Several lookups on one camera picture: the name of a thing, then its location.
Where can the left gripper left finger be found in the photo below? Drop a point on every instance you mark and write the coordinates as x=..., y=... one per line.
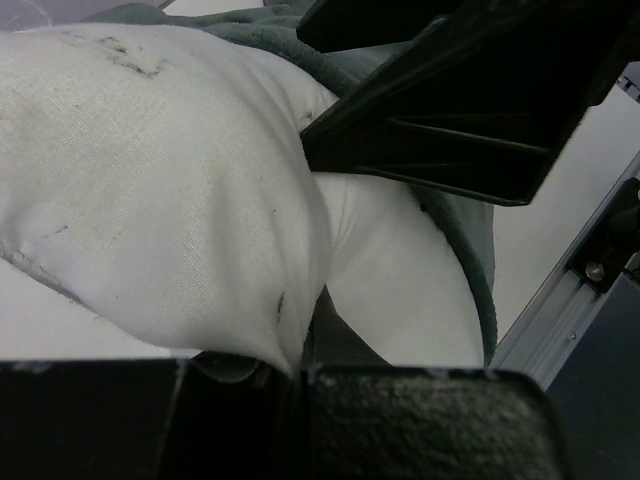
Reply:
x=235, y=369

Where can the zebra and green pillowcase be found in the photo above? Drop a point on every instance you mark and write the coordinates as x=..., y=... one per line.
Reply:
x=418, y=259

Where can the white pillow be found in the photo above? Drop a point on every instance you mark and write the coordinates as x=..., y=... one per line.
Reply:
x=156, y=175

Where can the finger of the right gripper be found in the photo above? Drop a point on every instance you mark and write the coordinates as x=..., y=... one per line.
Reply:
x=337, y=25
x=481, y=103

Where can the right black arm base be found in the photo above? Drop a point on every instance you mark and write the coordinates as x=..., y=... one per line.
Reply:
x=611, y=246

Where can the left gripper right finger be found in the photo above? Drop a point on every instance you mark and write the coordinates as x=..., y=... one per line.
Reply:
x=332, y=344

